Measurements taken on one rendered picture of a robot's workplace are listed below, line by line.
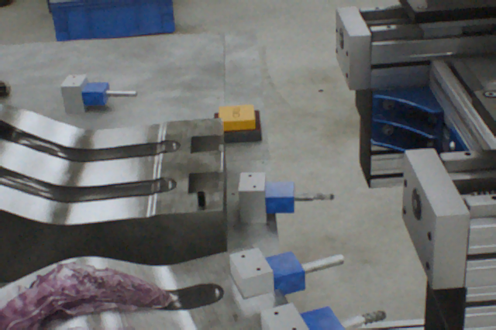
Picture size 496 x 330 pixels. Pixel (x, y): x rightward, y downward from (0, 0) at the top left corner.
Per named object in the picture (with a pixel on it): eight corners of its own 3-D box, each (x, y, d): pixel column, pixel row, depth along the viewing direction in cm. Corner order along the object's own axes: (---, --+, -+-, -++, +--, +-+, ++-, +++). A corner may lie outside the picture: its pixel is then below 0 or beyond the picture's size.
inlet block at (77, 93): (141, 101, 152) (137, 74, 149) (135, 112, 147) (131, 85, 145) (73, 101, 153) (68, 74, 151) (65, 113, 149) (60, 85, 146)
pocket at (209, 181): (224, 194, 110) (222, 170, 109) (224, 215, 106) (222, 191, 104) (191, 197, 110) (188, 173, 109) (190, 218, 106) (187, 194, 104)
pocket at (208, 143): (224, 156, 120) (222, 134, 118) (224, 174, 115) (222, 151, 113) (193, 158, 120) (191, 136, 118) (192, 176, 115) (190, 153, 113)
